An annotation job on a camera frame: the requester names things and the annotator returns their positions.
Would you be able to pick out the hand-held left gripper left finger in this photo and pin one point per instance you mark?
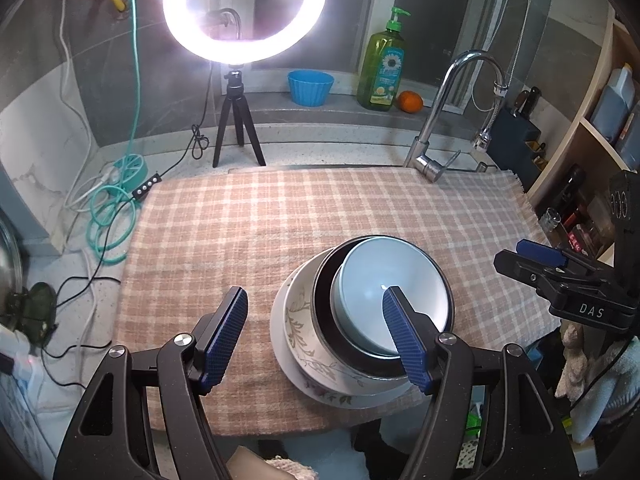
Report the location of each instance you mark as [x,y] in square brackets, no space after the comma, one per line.
[227,340]

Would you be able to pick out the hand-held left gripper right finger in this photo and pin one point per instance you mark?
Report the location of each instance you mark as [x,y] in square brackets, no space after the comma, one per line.
[407,342]

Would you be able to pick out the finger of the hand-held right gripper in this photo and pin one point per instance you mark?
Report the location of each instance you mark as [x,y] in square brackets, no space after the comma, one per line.
[542,254]
[525,275]

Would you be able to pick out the white floral plate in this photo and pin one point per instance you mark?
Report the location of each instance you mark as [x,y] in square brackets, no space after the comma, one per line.
[280,345]

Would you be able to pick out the pale blue ceramic bowl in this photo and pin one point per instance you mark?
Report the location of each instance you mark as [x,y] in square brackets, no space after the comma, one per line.
[370,280]

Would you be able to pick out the plain white deep plate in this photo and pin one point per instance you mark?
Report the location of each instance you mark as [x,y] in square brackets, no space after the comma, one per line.
[300,320]

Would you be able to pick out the large stainless steel bowl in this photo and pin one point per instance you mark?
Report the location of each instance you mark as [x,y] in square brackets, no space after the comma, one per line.
[322,300]

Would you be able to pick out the small glass jar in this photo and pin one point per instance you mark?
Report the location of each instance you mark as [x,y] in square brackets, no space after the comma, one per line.
[552,220]

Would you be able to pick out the dark glass bottle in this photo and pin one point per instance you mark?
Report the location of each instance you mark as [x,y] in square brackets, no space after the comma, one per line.
[567,192]

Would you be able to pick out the beige plush toy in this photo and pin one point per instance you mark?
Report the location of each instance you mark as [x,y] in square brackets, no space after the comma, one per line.
[575,360]

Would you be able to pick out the plaid table cloth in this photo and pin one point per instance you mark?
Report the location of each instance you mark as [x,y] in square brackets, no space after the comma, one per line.
[240,240]

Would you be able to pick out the beige block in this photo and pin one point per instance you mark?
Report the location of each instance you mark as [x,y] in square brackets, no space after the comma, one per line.
[247,465]

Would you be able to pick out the dark knife block with knives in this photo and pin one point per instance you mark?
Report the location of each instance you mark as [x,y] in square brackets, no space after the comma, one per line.
[515,130]

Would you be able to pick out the wooden shelf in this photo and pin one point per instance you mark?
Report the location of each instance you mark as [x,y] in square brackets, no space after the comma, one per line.
[595,130]

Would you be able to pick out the light blue towel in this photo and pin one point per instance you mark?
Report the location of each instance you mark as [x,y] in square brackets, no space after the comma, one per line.
[610,400]

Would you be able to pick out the blue plastic bottle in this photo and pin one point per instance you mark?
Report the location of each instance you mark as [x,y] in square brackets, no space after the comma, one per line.
[612,105]

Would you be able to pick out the chrome kitchen faucet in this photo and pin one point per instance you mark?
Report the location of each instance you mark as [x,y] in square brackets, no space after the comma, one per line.
[440,105]

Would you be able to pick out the dark green object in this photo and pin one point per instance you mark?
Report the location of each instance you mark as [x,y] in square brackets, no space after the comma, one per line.
[35,312]

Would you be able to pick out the orange fruit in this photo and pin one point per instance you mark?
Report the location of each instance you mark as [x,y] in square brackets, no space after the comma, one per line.
[410,102]

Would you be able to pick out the white charger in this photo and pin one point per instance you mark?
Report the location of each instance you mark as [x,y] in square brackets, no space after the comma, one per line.
[20,365]

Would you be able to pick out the steel pot lid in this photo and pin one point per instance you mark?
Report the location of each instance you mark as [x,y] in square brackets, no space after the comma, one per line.
[10,270]

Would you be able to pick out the green dish soap bottle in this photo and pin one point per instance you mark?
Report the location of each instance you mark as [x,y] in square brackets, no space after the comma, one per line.
[382,70]

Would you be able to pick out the blue ribbed cup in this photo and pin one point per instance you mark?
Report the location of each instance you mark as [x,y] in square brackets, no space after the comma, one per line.
[310,89]

